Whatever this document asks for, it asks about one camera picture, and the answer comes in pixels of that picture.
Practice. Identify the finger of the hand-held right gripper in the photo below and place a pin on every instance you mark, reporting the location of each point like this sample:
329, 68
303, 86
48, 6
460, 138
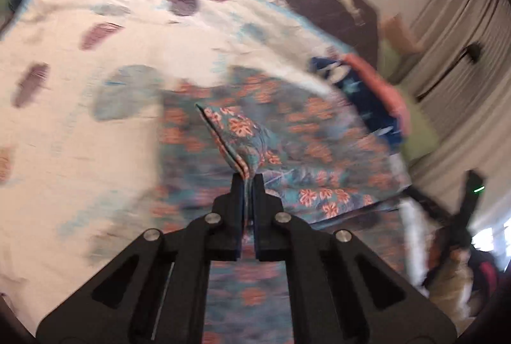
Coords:
427, 204

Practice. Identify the light green pillow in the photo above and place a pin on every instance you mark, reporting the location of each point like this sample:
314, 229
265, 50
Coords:
419, 128

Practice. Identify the dark blue printed garment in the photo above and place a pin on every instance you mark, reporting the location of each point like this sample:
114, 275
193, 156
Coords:
371, 104

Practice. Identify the teal floral print garment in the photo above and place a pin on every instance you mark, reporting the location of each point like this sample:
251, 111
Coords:
319, 152

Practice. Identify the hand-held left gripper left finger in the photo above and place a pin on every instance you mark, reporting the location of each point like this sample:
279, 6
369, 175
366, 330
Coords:
238, 216

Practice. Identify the white feather print blanket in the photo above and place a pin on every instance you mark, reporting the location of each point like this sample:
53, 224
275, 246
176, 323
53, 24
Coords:
119, 48

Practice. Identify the tan box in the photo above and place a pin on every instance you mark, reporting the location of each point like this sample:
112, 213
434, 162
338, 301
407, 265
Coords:
401, 34

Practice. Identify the beige curtain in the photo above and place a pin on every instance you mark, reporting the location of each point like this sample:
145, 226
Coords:
459, 8

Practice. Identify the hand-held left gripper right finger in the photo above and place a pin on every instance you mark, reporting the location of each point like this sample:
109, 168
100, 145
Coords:
259, 216

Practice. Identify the black curtain holder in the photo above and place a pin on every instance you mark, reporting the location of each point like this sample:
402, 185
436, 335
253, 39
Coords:
474, 50

